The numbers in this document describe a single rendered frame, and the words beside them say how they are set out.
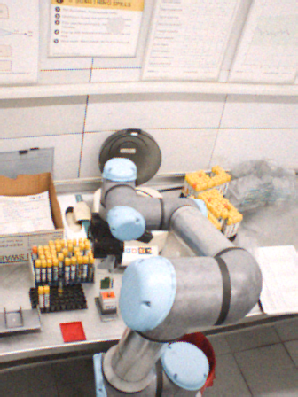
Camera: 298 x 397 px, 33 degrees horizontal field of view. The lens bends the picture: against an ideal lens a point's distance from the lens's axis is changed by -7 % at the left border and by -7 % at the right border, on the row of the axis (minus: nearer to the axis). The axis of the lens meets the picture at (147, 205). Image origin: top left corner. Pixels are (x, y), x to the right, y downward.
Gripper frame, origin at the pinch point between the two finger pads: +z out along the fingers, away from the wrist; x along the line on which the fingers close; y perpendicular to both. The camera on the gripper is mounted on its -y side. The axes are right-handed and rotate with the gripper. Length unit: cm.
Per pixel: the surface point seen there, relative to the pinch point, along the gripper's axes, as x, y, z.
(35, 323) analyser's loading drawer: 4.7, 23.3, 16.4
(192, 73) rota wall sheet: -56, -39, -30
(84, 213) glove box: -34.7, -0.7, 11.5
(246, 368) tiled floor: -13, -84, 108
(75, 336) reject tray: 8.3, 11.7, 20.2
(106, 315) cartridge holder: 2.6, 0.7, 19.0
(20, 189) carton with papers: -50, 20, 12
